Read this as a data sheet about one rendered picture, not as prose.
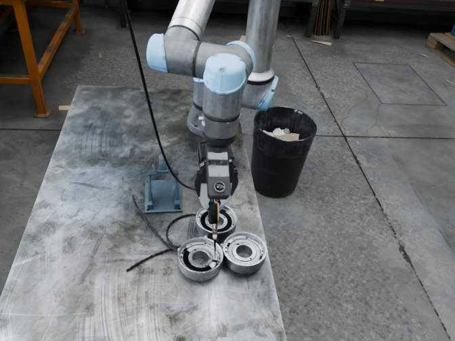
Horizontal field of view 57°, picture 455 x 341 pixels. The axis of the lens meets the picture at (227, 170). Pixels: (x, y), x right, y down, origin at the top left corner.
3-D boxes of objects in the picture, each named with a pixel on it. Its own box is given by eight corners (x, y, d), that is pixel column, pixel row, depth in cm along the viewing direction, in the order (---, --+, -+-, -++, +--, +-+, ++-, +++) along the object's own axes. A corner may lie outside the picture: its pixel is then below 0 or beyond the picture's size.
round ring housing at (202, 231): (207, 208, 115) (208, 197, 113) (242, 223, 112) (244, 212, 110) (187, 233, 108) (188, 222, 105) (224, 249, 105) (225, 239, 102)
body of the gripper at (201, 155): (229, 161, 98) (233, 117, 91) (234, 185, 92) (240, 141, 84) (196, 161, 97) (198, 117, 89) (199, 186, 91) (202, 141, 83)
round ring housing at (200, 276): (229, 259, 103) (231, 248, 100) (207, 291, 95) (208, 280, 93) (192, 241, 106) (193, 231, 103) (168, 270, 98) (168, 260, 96)
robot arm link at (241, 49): (208, 32, 90) (193, 52, 82) (259, 41, 89) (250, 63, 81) (206, 66, 95) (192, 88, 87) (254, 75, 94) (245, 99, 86)
